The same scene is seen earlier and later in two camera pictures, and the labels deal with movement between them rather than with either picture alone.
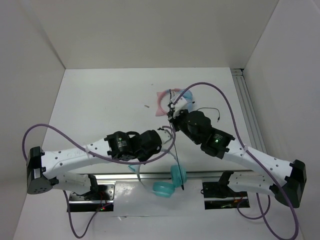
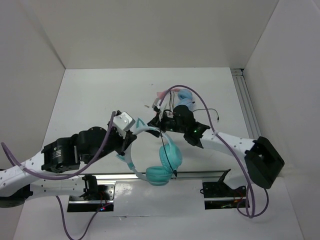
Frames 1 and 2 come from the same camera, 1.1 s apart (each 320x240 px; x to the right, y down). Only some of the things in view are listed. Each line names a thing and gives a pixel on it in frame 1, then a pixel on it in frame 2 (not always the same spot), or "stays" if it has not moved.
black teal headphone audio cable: x=182 y=185 to x=174 y=171
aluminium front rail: x=153 y=176 stays
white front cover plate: x=131 y=198 stays
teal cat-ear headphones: x=164 y=189 to x=170 y=156
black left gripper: x=143 y=158 to x=125 y=141
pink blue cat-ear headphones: x=181 y=92 stays
